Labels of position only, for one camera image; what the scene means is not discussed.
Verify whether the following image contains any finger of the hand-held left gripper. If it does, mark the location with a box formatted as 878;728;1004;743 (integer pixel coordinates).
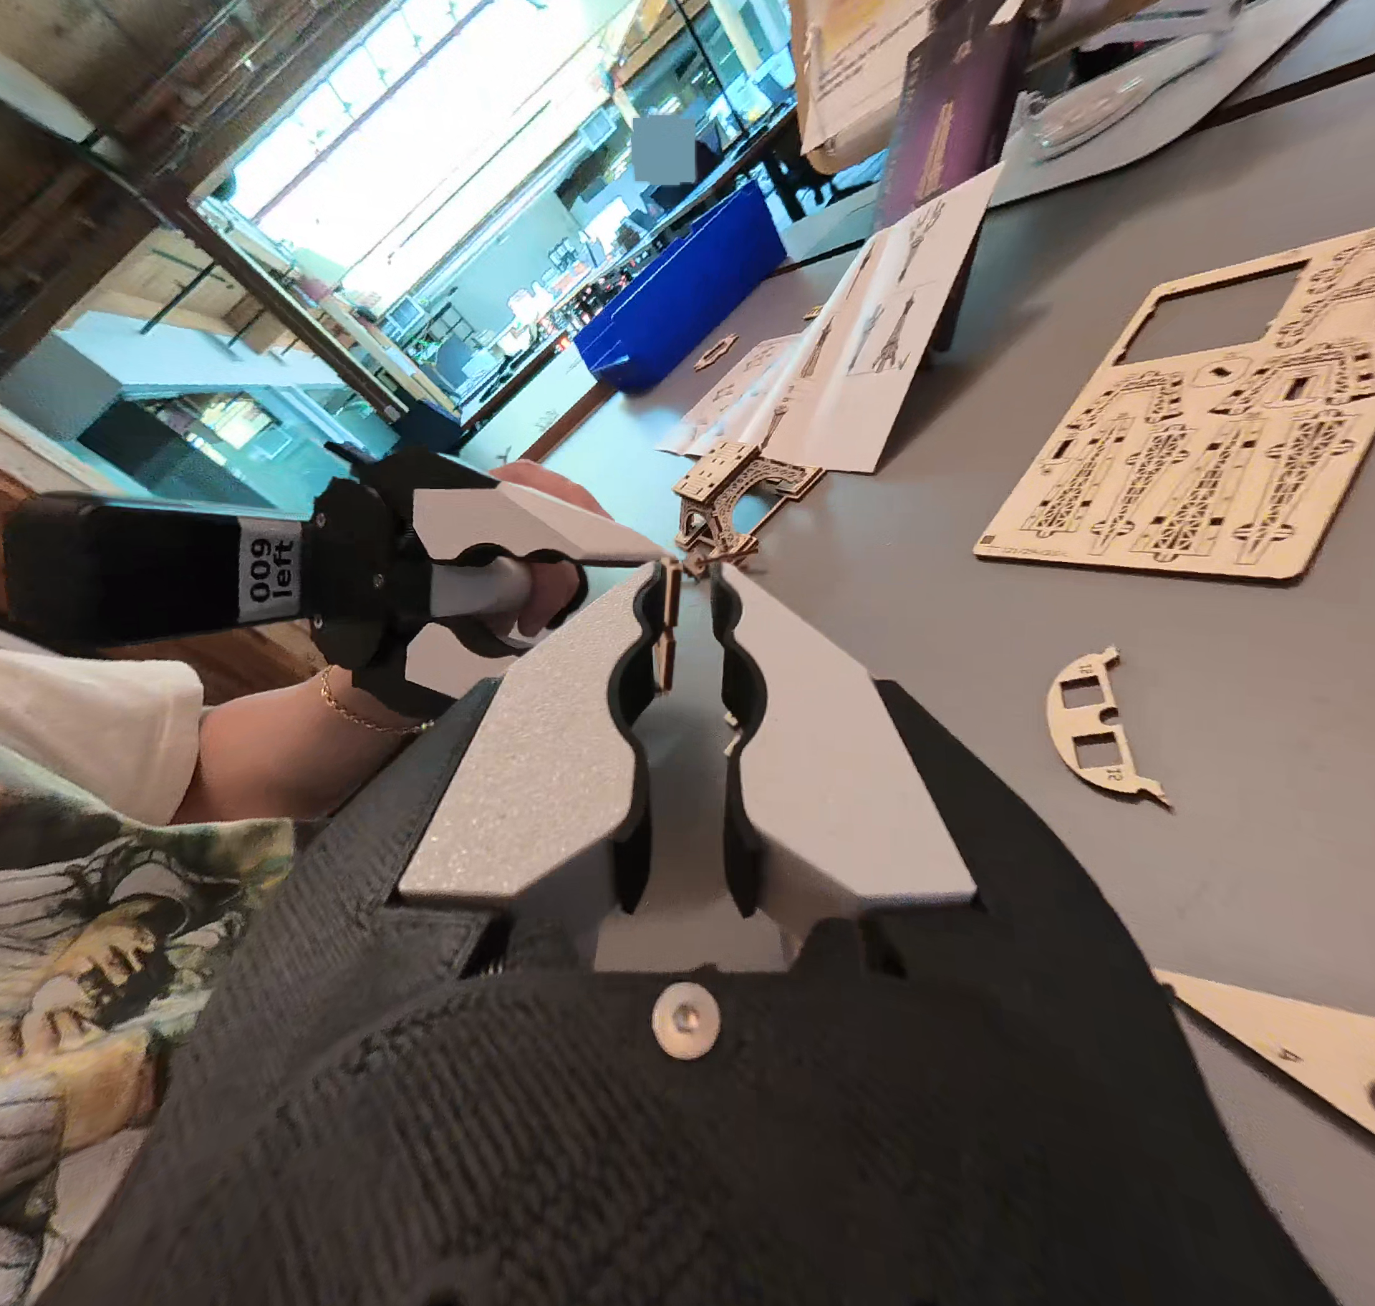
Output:
411;482;679;571
402;619;528;700

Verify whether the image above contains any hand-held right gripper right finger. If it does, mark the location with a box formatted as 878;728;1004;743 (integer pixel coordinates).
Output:
708;563;979;919

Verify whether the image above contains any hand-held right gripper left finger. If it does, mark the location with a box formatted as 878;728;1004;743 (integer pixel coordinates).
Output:
398;563;669;915

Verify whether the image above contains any thin dark wooden rod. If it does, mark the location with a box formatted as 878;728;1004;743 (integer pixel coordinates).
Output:
655;557;683;694

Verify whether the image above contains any semicircular wooden piece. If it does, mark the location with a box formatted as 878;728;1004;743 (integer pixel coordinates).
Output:
1045;645;1176;814

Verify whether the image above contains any wooden puzzle sheet with arcs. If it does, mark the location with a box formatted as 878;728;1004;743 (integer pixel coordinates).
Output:
1154;966;1375;1137

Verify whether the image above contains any person's left forearm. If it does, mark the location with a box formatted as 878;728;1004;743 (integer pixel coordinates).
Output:
172;672;453;826

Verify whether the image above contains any person's left hand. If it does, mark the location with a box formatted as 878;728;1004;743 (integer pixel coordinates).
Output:
493;458;616;524

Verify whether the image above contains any wooden ledge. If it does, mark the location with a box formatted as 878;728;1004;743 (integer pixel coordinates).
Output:
161;619;345;706

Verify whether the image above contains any wooden tower base model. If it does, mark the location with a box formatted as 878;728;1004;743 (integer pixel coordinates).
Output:
674;441;829;566

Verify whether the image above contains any thin wooden spire piece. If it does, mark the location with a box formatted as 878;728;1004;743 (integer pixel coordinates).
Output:
675;533;764;579

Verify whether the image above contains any large blue storage bin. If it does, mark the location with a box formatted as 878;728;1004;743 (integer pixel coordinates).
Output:
573;183;789;396

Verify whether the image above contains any folded paper instruction sheet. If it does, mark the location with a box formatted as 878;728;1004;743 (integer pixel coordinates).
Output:
655;161;1005;474

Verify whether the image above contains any wooden sheet with tower parts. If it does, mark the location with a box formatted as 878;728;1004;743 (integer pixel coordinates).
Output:
972;230;1375;585

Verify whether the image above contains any instruction poster board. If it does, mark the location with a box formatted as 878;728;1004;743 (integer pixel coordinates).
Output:
781;0;1156;178

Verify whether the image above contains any purple puzzle box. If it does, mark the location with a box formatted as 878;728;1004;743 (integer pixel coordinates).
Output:
875;0;1038;352

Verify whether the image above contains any white articulated stand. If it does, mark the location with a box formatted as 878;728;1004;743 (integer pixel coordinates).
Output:
1015;0;1248;163

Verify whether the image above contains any white flat board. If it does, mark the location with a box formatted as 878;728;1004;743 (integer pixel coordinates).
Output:
988;0;1357;206

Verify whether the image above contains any gold chain bracelet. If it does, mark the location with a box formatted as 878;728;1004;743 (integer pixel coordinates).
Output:
318;665;436;740

